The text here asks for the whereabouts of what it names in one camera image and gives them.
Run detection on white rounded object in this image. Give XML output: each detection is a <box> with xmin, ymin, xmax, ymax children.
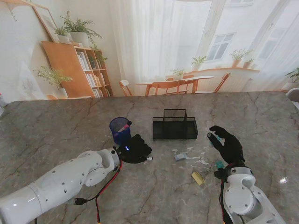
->
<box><xmin>286</xmin><ymin>88</ymin><xmax>299</xmax><ymax>103</ymax></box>

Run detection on pink marker with black cap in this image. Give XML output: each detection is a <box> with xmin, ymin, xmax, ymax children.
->
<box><xmin>118</xmin><ymin>121</ymin><xmax>132</xmax><ymax>133</ymax></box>

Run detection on red and black arm cable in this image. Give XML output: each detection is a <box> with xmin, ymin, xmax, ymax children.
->
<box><xmin>73</xmin><ymin>161</ymin><xmax>124</xmax><ymax>224</ymax></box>
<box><xmin>218</xmin><ymin>178</ymin><xmax>231</xmax><ymax>224</ymax></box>

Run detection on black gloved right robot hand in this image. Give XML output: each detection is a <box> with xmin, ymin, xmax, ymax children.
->
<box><xmin>206</xmin><ymin>125</ymin><xmax>246</xmax><ymax>167</ymax></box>

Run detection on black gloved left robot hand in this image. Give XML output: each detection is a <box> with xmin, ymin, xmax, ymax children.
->
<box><xmin>120</xmin><ymin>134</ymin><xmax>153</xmax><ymax>164</ymax></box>

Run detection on black mesh desk organizer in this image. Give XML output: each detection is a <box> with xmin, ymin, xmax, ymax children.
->
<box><xmin>152</xmin><ymin>108</ymin><xmax>199</xmax><ymax>140</ymax></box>

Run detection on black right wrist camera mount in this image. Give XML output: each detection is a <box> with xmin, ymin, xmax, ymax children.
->
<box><xmin>214</xmin><ymin>169</ymin><xmax>227</xmax><ymax>180</ymax></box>

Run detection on printed room backdrop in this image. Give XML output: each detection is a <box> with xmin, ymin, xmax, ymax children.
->
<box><xmin>0</xmin><ymin>0</ymin><xmax>299</xmax><ymax>101</ymax></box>

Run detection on blue mesh pen cup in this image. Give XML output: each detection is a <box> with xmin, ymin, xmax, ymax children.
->
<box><xmin>109</xmin><ymin>117</ymin><xmax>131</xmax><ymax>146</ymax></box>

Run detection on yellow eraser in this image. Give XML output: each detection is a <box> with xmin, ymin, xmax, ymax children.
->
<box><xmin>191</xmin><ymin>169</ymin><xmax>211</xmax><ymax>186</ymax></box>

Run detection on red and black right arm cable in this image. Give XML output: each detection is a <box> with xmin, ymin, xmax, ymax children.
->
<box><xmin>218</xmin><ymin>178</ymin><xmax>231</xmax><ymax>224</ymax></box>

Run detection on red and black left arm cable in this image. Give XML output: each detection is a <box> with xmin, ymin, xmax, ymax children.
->
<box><xmin>73</xmin><ymin>161</ymin><xmax>124</xmax><ymax>224</ymax></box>

